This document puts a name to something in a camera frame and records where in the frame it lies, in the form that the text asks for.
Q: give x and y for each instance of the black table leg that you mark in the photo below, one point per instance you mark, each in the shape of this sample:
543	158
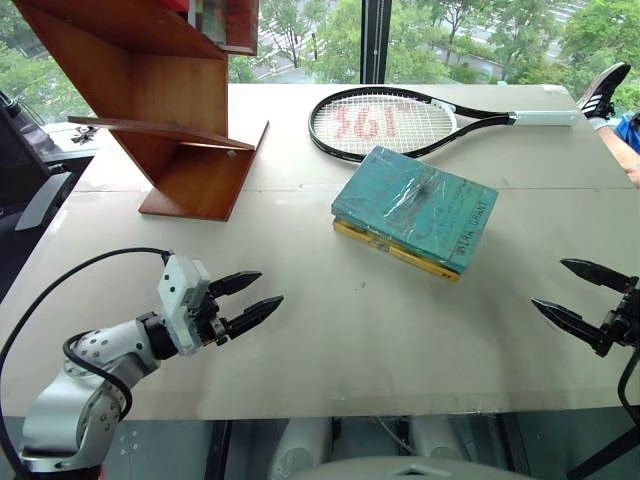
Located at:
515	445
221	450

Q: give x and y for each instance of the black white tennis racket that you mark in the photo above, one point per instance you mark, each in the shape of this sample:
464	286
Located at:
542	118

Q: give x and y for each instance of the small black clip cluster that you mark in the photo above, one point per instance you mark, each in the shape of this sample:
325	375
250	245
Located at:
82	135

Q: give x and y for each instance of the black white striped sneaker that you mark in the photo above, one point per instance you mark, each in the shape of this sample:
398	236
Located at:
602	92

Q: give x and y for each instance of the blue garment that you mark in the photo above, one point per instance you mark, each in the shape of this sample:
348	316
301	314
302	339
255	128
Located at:
631	131

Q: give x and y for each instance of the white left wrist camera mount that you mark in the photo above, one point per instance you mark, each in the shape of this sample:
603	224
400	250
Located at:
176	285

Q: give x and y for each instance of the black office chair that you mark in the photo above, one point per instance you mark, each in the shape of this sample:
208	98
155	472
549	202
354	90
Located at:
25	160

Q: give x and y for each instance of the black window frame post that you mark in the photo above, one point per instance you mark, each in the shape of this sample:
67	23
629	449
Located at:
375	40

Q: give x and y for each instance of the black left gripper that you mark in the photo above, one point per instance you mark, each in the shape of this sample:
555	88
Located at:
212	325

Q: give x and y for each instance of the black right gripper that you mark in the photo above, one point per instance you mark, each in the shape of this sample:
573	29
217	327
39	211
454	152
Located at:
627	320

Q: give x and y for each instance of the wooden zigzag shelf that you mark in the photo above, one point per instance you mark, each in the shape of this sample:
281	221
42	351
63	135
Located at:
175	90

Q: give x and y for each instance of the yellow book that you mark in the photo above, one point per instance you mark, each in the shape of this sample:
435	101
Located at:
370	240

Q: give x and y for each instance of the teal hardcover book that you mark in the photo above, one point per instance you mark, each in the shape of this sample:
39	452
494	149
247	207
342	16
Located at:
415	205

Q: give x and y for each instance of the black diagonal table brace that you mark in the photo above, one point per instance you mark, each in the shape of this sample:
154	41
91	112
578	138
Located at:
610	445

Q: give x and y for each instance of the person's bare leg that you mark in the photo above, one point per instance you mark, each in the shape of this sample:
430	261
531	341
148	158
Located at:
622	150

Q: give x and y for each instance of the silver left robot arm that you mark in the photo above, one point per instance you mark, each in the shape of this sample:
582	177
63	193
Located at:
97	347

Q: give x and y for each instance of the grey side desk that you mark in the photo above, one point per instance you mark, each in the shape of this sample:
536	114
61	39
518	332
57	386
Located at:
65	147

